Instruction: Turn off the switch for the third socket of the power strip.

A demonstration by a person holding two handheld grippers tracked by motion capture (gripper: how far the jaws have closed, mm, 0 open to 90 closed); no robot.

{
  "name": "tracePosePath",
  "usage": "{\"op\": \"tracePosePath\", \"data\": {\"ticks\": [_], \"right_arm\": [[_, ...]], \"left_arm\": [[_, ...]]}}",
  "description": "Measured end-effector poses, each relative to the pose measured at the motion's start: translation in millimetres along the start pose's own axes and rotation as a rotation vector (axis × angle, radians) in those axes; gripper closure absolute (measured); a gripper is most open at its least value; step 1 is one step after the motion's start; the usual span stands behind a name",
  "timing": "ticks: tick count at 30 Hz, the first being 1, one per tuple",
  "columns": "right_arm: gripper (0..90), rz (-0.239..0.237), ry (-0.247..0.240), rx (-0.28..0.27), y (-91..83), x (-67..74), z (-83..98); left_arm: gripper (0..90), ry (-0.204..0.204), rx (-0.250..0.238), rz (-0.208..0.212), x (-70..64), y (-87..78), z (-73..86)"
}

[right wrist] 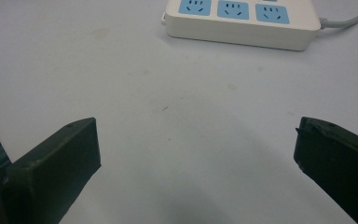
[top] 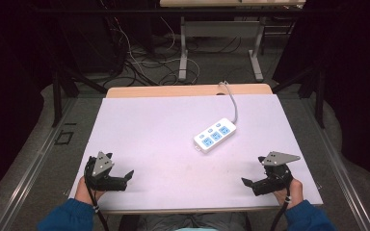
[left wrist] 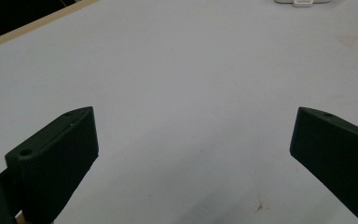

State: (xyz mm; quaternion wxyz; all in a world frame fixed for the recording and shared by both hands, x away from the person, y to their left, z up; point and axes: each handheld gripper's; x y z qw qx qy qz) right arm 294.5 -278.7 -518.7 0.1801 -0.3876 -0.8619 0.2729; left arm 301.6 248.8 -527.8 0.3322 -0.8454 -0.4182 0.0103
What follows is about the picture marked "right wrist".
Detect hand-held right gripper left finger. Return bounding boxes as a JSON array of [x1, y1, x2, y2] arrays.
[[0, 117, 103, 224]]

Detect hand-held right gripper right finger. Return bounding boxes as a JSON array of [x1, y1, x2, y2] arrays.
[[293, 116, 358, 224]]

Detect white power strip blue sockets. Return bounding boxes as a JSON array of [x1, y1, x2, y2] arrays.
[[160, 0, 323, 52]]

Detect grey power strip cable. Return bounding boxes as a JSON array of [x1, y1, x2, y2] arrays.
[[319, 0, 358, 30]]

